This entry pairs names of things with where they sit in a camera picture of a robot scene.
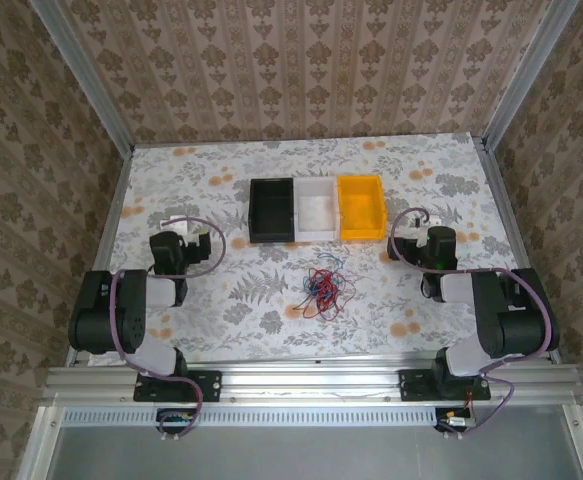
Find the right aluminium side rail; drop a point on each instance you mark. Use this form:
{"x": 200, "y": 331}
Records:
{"x": 513, "y": 240}

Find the left black connector bracket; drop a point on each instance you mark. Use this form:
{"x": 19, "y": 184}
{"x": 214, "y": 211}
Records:
{"x": 177, "y": 419}

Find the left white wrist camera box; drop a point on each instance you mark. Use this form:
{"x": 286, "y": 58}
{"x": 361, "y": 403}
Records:
{"x": 175, "y": 223}

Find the aluminium side rail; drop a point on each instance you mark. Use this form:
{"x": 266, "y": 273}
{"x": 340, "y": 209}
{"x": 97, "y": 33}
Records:
{"x": 106, "y": 240}
{"x": 513, "y": 240}

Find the black connector bracket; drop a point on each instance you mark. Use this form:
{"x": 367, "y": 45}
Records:
{"x": 455, "y": 420}
{"x": 177, "y": 419}

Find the floral table cloth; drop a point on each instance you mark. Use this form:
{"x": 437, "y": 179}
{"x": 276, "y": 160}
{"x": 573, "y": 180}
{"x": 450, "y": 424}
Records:
{"x": 251, "y": 320}

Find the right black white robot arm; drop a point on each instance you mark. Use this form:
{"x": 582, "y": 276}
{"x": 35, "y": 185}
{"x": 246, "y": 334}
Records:
{"x": 511, "y": 325}

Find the left aluminium frame post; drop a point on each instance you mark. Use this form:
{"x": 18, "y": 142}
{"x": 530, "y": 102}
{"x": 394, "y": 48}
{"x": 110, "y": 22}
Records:
{"x": 83, "y": 75}

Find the right black connector bracket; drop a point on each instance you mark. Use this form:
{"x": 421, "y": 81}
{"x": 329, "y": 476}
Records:
{"x": 455, "y": 420}

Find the white plastic bin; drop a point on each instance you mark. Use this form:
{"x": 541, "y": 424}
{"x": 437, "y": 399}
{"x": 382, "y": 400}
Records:
{"x": 316, "y": 210}

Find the grey metal sheet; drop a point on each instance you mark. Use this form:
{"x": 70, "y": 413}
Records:
{"x": 311, "y": 455}

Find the black plastic bin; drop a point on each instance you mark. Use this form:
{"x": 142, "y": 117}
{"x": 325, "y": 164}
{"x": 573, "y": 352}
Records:
{"x": 271, "y": 210}

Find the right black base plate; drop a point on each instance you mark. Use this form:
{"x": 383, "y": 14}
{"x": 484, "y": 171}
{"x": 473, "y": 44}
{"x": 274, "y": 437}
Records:
{"x": 413, "y": 386}

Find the left aluminium side rail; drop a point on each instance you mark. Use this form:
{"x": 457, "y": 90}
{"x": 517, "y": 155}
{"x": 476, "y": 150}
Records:
{"x": 106, "y": 240}

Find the aluminium frame post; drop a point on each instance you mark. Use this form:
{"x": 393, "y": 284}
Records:
{"x": 528, "y": 75}
{"x": 83, "y": 75}

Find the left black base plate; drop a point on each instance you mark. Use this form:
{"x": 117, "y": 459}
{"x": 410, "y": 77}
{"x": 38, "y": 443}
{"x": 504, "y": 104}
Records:
{"x": 208, "y": 386}

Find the yellow plastic bin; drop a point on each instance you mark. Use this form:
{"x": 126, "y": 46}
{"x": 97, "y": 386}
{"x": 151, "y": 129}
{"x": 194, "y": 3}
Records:
{"x": 361, "y": 207}

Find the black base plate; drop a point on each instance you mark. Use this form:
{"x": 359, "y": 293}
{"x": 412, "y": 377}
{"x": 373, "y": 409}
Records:
{"x": 208, "y": 386}
{"x": 413, "y": 386}

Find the aluminium front rail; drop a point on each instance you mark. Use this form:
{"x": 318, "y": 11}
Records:
{"x": 311, "y": 382}

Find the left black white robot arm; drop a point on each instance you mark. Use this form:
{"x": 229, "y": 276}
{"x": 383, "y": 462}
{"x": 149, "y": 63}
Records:
{"x": 126, "y": 310}

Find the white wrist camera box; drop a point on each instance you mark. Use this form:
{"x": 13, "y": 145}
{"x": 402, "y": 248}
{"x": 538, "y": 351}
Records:
{"x": 175, "y": 223}
{"x": 433, "y": 220}

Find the right aluminium frame post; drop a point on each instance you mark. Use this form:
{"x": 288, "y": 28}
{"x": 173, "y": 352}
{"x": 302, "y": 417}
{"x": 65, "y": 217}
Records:
{"x": 528, "y": 75}

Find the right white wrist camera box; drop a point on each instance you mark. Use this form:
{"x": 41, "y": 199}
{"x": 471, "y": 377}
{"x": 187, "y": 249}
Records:
{"x": 433, "y": 220}

